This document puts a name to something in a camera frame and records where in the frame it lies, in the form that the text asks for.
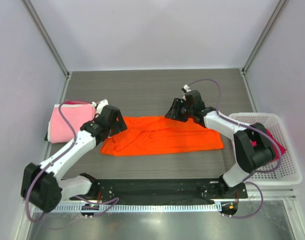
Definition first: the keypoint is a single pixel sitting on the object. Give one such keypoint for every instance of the magenta t shirt in basket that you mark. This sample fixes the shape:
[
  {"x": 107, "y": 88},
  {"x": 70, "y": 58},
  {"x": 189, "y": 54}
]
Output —
[{"x": 282, "y": 149}]

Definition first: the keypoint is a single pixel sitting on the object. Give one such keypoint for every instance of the aluminium frame post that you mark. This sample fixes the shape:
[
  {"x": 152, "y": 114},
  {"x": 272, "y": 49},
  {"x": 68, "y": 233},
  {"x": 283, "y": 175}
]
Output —
[
  {"x": 272, "y": 20},
  {"x": 46, "y": 37}
]

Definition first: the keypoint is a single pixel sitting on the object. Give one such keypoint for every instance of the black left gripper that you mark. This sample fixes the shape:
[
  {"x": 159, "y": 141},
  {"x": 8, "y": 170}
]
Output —
[{"x": 120, "y": 125}]

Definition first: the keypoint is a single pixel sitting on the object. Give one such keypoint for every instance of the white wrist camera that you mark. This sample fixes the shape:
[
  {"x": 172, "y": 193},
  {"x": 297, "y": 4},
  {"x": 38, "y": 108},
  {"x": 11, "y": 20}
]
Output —
[
  {"x": 98, "y": 106},
  {"x": 185, "y": 89}
]

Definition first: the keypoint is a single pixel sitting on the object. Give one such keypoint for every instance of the left aluminium frame post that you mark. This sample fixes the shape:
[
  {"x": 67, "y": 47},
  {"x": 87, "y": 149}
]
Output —
[{"x": 46, "y": 37}]

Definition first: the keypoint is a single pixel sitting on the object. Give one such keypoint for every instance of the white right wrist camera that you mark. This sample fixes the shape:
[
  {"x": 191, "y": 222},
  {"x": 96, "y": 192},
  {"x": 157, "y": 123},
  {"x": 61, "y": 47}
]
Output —
[{"x": 185, "y": 89}]

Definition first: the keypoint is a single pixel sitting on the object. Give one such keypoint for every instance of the dusty rose folded t shirt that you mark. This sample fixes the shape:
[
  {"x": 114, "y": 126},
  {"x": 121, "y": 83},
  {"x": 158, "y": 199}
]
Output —
[{"x": 77, "y": 102}]

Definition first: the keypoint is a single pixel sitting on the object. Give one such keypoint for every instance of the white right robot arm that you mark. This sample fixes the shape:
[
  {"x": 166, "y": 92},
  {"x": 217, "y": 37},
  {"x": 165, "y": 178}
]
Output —
[{"x": 253, "y": 147}]

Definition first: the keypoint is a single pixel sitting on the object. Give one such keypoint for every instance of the orange t shirt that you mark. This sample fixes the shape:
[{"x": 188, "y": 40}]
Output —
[{"x": 157, "y": 135}]

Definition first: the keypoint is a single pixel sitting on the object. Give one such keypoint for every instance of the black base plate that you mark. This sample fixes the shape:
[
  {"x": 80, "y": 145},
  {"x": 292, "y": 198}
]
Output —
[{"x": 187, "y": 192}]

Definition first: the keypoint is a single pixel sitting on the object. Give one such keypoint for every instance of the pink folded t shirt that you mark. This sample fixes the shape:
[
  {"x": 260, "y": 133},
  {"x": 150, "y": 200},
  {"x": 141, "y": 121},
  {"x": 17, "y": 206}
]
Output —
[{"x": 58, "y": 131}]

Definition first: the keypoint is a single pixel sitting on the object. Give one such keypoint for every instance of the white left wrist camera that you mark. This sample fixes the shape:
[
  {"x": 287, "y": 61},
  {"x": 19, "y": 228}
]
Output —
[{"x": 98, "y": 106}]

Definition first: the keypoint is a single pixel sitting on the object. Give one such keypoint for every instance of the slotted cable duct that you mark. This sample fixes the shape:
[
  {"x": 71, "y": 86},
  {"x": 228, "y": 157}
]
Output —
[{"x": 82, "y": 207}]

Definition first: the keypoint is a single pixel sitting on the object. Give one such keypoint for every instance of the right aluminium frame post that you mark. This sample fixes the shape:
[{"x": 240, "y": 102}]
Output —
[{"x": 272, "y": 20}]

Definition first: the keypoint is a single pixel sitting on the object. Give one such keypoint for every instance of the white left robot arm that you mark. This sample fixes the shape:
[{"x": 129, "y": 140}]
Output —
[{"x": 43, "y": 185}]

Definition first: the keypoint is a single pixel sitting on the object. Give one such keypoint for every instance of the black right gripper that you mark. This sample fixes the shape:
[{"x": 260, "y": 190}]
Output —
[{"x": 174, "y": 112}]

